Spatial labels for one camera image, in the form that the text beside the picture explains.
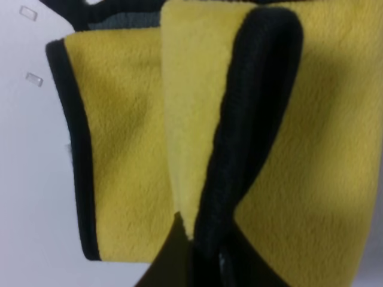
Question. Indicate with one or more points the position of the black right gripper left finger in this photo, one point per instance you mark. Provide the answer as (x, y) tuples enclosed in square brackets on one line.
[(171, 267)]

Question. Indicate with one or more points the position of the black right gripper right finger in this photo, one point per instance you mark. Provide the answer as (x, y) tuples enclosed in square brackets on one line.
[(239, 262)]

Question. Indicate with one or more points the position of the yellow microfiber towel black trim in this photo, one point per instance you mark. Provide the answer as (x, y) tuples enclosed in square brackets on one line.
[(267, 110)]

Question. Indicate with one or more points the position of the small clear tape piece lower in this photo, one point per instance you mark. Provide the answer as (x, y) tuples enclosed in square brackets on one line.
[(34, 79)]

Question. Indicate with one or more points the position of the small clear tape piece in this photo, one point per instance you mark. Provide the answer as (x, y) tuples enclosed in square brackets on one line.
[(28, 13), (34, 79)]

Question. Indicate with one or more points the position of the small clear tape piece upper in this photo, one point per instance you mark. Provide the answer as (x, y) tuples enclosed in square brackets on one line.
[(28, 13)]

